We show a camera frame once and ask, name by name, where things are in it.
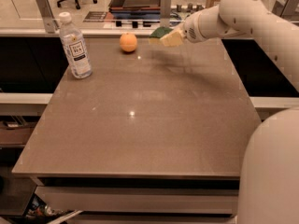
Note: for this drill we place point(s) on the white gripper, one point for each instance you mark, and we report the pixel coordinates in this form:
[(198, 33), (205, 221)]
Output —
[(190, 32)]

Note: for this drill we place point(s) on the green and yellow sponge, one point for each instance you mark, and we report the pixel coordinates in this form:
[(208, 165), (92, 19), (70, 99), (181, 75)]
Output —
[(157, 34)]

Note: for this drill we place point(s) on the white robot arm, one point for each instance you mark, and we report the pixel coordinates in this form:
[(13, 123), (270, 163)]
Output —
[(269, 181)]

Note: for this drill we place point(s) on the orange fruit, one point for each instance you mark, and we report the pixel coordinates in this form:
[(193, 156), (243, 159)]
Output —
[(128, 42)]

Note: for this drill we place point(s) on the clear plastic water bottle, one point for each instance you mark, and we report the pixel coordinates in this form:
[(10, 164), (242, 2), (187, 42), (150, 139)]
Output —
[(74, 47)]

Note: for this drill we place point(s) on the grey metal post centre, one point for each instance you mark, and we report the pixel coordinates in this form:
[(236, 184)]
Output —
[(165, 10)]

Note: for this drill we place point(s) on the grey metal post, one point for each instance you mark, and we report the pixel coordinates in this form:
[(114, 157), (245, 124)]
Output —
[(165, 10), (47, 16), (286, 9)]

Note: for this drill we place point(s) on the grey metal post right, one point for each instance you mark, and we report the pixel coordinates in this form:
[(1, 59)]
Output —
[(286, 9)]

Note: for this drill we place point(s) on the grey metal post left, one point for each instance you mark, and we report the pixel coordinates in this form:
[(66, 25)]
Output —
[(47, 16)]

